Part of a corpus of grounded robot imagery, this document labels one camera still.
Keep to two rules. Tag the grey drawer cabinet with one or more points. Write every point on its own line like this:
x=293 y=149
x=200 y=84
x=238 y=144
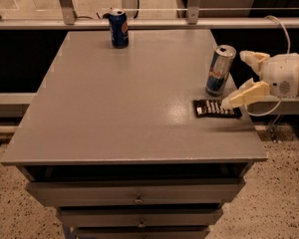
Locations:
x=107 y=115

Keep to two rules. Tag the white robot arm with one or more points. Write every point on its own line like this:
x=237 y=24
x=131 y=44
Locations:
x=278 y=77

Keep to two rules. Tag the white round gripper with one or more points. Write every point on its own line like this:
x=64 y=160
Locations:
x=281 y=73

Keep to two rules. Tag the blue pepsi can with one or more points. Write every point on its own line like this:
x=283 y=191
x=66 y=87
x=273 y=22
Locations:
x=119 y=28

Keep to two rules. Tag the grey drawer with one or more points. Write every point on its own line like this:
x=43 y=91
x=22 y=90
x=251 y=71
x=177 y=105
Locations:
x=140 y=217
x=147 y=233
x=129 y=193

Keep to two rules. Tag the middle grey drawer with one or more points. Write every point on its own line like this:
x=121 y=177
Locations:
x=140 y=217

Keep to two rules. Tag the bottom grey drawer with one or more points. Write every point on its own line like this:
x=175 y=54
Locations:
x=147 y=233

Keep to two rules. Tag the metal railing frame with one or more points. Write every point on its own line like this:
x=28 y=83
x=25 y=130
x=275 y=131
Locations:
x=148 y=14

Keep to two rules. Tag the silver blue redbull can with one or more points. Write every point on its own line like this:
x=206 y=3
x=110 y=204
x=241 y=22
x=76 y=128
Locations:
x=220 y=65

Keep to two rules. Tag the black rxbar chocolate wrapper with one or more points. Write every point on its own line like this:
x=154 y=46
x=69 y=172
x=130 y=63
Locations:
x=213 y=109

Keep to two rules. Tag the top grey drawer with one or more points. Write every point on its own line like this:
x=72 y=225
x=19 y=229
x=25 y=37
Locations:
x=129 y=193

